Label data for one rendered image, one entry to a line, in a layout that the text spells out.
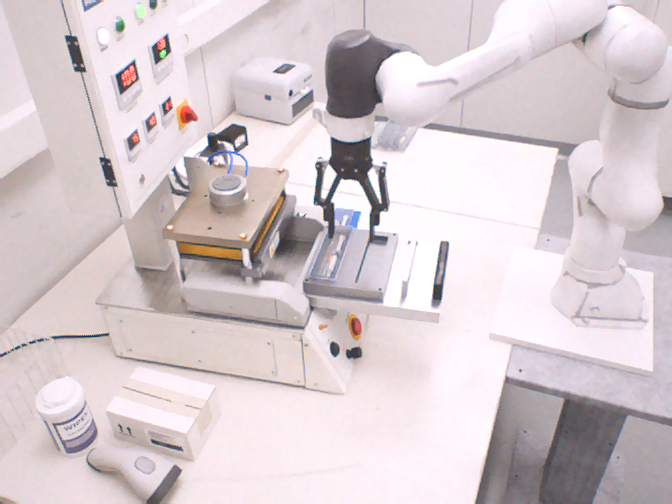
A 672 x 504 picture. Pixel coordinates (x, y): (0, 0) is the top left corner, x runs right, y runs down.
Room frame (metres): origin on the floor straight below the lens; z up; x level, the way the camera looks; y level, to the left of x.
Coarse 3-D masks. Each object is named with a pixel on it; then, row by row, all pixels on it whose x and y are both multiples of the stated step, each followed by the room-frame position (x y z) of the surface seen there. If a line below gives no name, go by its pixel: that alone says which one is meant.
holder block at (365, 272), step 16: (320, 240) 1.11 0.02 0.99; (352, 240) 1.11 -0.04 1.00; (368, 240) 1.11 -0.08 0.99; (384, 240) 1.12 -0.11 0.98; (352, 256) 1.05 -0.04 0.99; (368, 256) 1.07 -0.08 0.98; (384, 256) 1.05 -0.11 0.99; (352, 272) 1.00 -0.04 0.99; (368, 272) 1.02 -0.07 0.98; (384, 272) 1.00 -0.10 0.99; (304, 288) 0.98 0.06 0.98; (320, 288) 0.97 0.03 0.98; (336, 288) 0.96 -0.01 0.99; (352, 288) 0.95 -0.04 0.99; (368, 288) 0.95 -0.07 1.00; (384, 288) 0.95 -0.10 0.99
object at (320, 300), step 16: (400, 240) 1.14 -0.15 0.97; (416, 240) 1.09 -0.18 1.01; (400, 256) 1.08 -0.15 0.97; (416, 256) 1.08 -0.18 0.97; (432, 256) 1.07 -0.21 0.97; (304, 272) 1.04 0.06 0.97; (400, 272) 1.02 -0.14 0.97; (416, 272) 1.02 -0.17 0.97; (432, 272) 1.02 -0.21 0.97; (400, 288) 0.97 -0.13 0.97; (416, 288) 0.97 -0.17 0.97; (432, 288) 0.97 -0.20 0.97; (320, 304) 0.96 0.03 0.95; (336, 304) 0.95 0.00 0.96; (352, 304) 0.94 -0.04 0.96; (368, 304) 0.93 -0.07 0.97; (384, 304) 0.93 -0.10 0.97; (400, 304) 0.93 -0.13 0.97; (416, 304) 0.92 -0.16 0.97; (432, 304) 0.92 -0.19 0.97; (416, 320) 0.91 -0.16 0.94; (432, 320) 0.90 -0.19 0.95
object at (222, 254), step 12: (276, 204) 1.16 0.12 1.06; (264, 228) 1.08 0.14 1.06; (180, 252) 1.04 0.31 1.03; (192, 252) 1.03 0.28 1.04; (204, 252) 1.02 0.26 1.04; (216, 252) 1.02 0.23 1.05; (228, 252) 1.01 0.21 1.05; (240, 252) 1.00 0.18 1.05; (252, 252) 1.00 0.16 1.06; (228, 264) 1.01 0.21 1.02; (240, 264) 1.00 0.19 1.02
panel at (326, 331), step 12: (348, 312) 1.06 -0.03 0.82; (312, 324) 0.94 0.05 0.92; (324, 324) 0.97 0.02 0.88; (336, 324) 1.00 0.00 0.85; (348, 324) 1.04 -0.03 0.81; (324, 336) 0.94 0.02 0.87; (336, 336) 0.98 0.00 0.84; (348, 336) 1.01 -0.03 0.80; (360, 336) 1.05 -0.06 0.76; (324, 348) 0.92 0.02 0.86; (348, 348) 0.99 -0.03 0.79; (336, 360) 0.93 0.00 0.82; (348, 360) 0.96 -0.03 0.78; (348, 372) 0.93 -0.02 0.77; (348, 384) 0.91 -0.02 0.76
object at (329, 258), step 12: (336, 228) 1.14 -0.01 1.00; (348, 228) 1.14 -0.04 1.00; (324, 240) 1.10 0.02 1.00; (336, 240) 1.10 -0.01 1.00; (348, 240) 1.10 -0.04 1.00; (324, 252) 1.06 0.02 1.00; (336, 252) 1.06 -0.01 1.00; (324, 264) 1.02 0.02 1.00; (336, 264) 1.02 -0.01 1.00; (312, 276) 0.98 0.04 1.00; (324, 276) 0.98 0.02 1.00; (336, 276) 0.98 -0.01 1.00
